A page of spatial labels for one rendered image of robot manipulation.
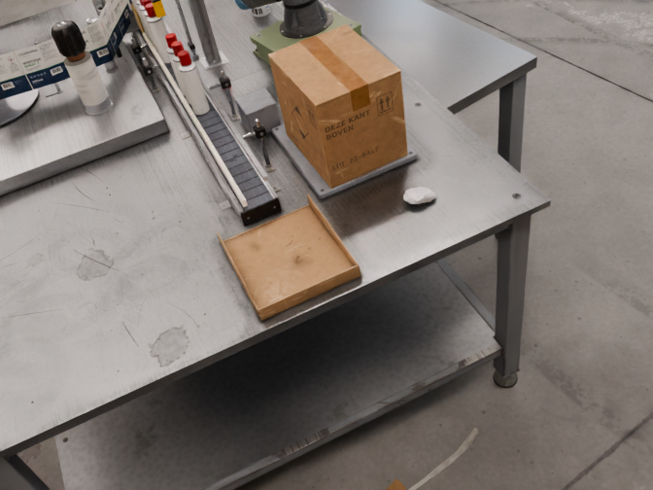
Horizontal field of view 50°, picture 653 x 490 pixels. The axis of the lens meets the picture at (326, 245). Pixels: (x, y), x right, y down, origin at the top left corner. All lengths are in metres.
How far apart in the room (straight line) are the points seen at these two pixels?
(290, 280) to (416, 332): 0.73
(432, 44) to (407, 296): 0.85
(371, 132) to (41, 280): 0.94
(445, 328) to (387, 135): 0.74
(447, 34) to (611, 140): 1.17
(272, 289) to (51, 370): 0.54
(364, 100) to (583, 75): 2.18
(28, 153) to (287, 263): 0.98
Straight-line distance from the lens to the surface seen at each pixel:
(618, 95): 3.69
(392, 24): 2.60
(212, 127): 2.16
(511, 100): 2.42
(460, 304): 2.39
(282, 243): 1.79
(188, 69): 2.15
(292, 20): 2.46
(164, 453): 2.25
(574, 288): 2.75
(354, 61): 1.86
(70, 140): 2.33
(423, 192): 1.82
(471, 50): 2.42
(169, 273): 1.82
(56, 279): 1.95
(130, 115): 2.34
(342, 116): 1.77
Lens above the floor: 2.07
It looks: 45 degrees down
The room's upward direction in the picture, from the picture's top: 12 degrees counter-clockwise
